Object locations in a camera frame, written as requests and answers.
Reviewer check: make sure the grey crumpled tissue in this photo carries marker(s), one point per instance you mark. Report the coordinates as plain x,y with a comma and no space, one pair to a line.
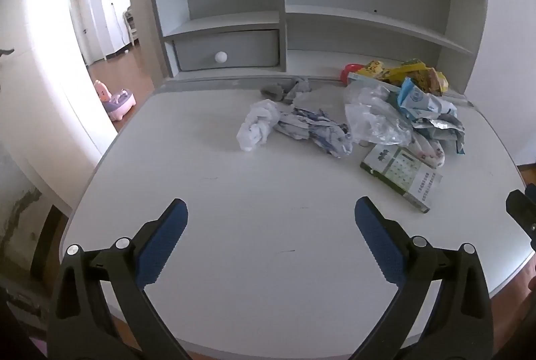
289,89

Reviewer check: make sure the silver teal foil wrapper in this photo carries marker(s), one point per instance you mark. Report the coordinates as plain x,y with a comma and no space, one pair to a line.
444,129

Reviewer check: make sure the grey drawer with white knob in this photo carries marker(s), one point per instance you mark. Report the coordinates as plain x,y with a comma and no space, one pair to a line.
251,50

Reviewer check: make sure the blue white snack packet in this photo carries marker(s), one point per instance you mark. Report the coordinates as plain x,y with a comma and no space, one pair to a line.
418,100

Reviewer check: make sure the white door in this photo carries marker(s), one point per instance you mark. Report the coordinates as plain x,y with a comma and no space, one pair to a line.
83,29

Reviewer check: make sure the white chair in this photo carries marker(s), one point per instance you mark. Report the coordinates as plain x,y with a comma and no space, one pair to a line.
130,25

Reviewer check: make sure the long teal box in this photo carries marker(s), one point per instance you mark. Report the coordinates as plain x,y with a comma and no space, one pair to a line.
368,81

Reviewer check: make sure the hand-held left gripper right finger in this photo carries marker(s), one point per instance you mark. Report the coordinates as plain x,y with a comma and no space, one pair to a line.
379,247

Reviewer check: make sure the red plastic container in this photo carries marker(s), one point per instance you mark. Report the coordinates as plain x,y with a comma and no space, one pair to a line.
347,71

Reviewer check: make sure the white pink printed packet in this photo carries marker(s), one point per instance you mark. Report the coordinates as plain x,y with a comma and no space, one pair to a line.
431,150

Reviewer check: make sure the pink toy potty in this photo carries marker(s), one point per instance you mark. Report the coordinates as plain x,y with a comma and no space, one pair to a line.
119,104

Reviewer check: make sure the clear plastic bag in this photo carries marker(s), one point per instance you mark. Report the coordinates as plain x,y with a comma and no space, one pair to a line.
372,117

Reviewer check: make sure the yellow snack packet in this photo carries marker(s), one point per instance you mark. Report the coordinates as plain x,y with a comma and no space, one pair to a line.
372,69
423,77

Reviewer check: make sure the blue white printed wrapper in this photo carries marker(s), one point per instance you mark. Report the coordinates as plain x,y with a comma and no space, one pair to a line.
318,129

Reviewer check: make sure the green white cigarette box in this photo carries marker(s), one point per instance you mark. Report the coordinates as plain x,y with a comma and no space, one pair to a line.
398,171

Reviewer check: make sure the crumpled white paper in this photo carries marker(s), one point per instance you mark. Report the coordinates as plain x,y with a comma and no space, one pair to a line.
255,125

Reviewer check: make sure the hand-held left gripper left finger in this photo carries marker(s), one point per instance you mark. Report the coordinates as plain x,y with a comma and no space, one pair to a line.
163,247

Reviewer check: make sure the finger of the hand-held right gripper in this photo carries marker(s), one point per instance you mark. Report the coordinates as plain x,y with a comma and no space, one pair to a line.
521,205

